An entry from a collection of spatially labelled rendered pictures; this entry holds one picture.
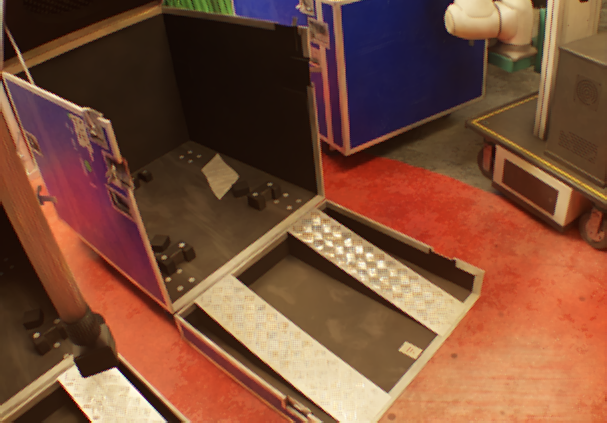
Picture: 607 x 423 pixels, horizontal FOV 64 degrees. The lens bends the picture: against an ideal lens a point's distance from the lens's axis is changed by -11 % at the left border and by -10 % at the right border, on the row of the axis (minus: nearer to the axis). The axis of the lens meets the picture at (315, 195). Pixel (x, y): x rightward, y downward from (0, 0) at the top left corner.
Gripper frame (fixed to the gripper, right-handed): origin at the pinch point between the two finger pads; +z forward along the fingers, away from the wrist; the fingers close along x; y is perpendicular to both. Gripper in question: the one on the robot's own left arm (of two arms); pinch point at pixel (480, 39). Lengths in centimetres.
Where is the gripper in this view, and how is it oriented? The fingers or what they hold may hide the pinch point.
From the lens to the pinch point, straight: 278.2
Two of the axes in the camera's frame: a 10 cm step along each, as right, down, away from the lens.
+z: 0.9, 8.1, 5.8
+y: -5.0, -4.7, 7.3
